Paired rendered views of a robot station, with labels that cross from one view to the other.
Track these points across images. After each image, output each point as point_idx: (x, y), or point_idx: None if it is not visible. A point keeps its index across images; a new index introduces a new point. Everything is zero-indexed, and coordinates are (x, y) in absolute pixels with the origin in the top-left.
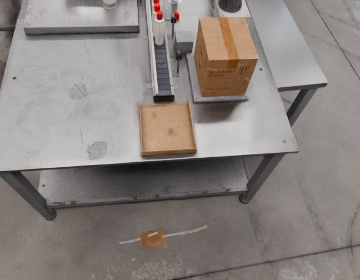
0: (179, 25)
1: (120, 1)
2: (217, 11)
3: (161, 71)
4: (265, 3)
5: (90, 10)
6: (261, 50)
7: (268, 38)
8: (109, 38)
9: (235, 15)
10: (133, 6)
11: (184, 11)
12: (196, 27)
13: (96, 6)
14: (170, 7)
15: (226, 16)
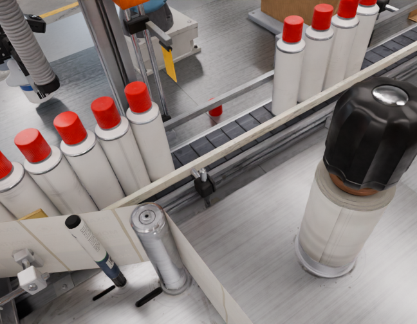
0: (237, 98)
1: (282, 229)
2: (172, 39)
3: (409, 42)
4: (80, 31)
5: (415, 296)
6: (212, 2)
7: (177, 6)
8: None
9: (176, 13)
10: (273, 181)
11: (183, 109)
12: (220, 74)
13: (379, 289)
14: (183, 137)
15: (188, 18)
